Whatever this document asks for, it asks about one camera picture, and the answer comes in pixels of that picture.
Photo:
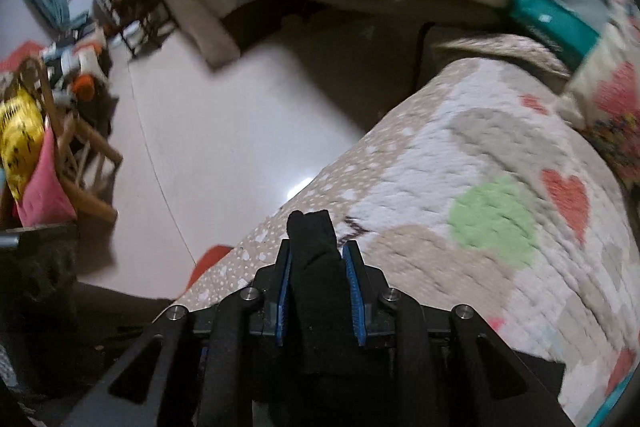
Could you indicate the pink cushion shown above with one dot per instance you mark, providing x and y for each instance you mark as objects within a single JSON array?
[{"x": 44, "y": 201}]

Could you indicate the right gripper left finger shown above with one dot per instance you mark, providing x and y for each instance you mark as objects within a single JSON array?
[{"x": 189, "y": 368}]

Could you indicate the yellow patterned cushion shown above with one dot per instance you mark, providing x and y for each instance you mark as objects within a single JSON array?
[{"x": 22, "y": 133}]

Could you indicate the heart pattern quilt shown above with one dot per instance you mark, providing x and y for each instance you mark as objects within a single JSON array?
[{"x": 474, "y": 190}]

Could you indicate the black folding chair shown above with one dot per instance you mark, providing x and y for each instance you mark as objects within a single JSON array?
[{"x": 142, "y": 25}]

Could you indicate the floral woman print cushion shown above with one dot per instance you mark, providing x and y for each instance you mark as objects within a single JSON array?
[{"x": 601, "y": 101}]

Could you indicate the teal tissue pack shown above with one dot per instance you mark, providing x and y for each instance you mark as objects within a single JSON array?
[{"x": 557, "y": 26}]

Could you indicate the black pants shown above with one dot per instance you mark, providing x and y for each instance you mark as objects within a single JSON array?
[{"x": 318, "y": 340}]

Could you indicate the turquoise star blanket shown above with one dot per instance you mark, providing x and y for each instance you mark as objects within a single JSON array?
[{"x": 618, "y": 382}]

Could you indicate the wooden chair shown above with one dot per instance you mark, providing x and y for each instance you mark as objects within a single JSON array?
[{"x": 79, "y": 150}]

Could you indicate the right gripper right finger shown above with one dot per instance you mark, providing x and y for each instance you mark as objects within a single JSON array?
[{"x": 447, "y": 367}]

